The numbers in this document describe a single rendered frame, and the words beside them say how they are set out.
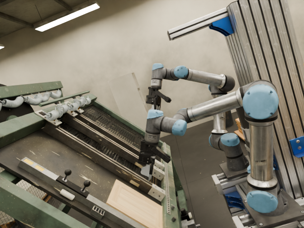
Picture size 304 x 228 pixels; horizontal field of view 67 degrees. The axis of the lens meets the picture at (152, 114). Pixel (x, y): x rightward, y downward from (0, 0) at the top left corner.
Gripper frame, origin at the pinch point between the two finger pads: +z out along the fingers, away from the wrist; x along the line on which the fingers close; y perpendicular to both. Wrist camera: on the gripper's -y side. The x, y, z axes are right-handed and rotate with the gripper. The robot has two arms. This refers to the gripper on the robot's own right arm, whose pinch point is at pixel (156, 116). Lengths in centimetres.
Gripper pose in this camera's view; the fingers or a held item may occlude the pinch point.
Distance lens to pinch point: 152.5
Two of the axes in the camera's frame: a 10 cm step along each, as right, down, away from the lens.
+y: -9.2, -0.7, 4.0
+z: -0.8, 10.0, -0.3
